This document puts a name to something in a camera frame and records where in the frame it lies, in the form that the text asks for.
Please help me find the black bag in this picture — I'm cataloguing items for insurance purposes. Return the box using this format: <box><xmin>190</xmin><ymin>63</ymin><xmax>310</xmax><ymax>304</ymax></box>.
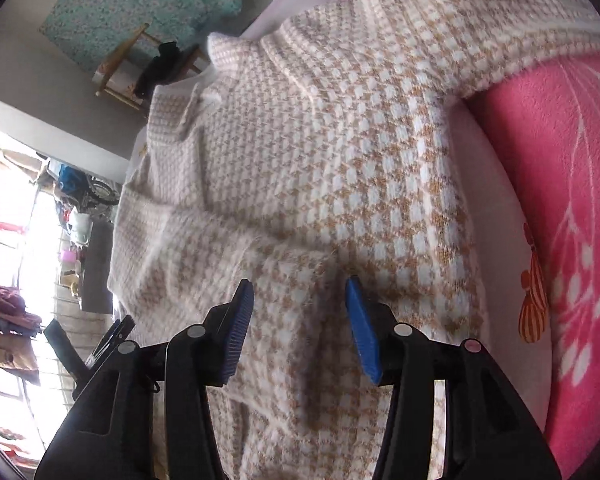
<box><xmin>132</xmin><ymin>40</ymin><xmax>203</xmax><ymax>98</ymax></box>

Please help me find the beige white checkered blanket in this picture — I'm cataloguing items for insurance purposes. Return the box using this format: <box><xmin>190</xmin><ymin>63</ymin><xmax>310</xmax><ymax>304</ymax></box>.
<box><xmin>105</xmin><ymin>0</ymin><xmax>600</xmax><ymax>480</ymax></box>

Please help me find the dark grey cabinet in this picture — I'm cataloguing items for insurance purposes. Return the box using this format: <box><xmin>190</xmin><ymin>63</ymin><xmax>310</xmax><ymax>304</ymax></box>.
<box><xmin>79</xmin><ymin>220</ymin><xmax>115</xmax><ymax>313</ymax></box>

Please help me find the pink floral blanket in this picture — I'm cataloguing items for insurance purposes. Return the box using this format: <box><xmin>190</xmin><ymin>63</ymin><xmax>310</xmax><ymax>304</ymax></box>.
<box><xmin>320</xmin><ymin>0</ymin><xmax>600</xmax><ymax>480</ymax></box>

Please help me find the brown hanging cloth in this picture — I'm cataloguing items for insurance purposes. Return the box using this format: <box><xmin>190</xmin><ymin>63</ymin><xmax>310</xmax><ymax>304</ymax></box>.
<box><xmin>0</xmin><ymin>332</ymin><xmax>41</xmax><ymax>386</ymax></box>

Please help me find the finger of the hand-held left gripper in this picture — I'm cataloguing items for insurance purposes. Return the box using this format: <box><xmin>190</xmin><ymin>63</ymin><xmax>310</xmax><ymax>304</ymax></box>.
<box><xmin>44</xmin><ymin>319</ymin><xmax>88</xmax><ymax>378</ymax></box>
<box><xmin>85</xmin><ymin>314</ymin><xmax>137</xmax><ymax>363</ymax></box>

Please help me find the maroon folded quilt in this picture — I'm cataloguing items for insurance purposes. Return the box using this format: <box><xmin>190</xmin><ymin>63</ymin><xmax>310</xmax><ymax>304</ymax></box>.
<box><xmin>0</xmin><ymin>285</ymin><xmax>43</xmax><ymax>333</ymax></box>

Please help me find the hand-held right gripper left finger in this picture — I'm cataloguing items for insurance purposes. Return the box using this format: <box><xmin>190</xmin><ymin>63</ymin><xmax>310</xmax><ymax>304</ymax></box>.
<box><xmin>35</xmin><ymin>277</ymin><xmax>255</xmax><ymax>480</ymax></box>

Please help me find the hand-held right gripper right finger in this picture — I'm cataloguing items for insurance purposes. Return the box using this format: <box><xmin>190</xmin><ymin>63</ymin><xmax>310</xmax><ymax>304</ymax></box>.
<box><xmin>344</xmin><ymin>275</ymin><xmax>563</xmax><ymax>480</ymax></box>

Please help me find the blue bag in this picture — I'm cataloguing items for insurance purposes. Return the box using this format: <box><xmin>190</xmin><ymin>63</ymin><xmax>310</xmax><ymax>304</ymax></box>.
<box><xmin>60</xmin><ymin>164</ymin><xmax>87</xmax><ymax>193</ymax></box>

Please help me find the wooden chair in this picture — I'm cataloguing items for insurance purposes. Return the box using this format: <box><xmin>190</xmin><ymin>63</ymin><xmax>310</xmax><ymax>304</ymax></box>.
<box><xmin>94</xmin><ymin>24</ymin><xmax>211</xmax><ymax>111</ymax></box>

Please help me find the teal floral wall cloth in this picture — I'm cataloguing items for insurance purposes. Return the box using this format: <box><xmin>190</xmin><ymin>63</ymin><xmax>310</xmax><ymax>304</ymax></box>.
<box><xmin>39</xmin><ymin>0</ymin><xmax>243</xmax><ymax>73</ymax></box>

